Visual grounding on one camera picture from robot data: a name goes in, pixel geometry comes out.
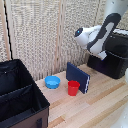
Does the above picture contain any dark blue book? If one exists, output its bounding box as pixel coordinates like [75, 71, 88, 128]
[65, 61, 91, 95]

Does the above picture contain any blue plastic bowl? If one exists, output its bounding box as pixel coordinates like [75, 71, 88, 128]
[44, 75, 62, 90]

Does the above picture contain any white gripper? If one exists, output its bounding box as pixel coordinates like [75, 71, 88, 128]
[96, 49, 108, 62]

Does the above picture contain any beige woven folding screen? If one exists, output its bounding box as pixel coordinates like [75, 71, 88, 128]
[0, 0, 128, 82]

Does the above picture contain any black fabric storage box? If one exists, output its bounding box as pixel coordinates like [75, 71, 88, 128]
[0, 58, 51, 128]

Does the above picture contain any red plastic cup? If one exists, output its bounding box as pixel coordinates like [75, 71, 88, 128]
[67, 80, 81, 97]

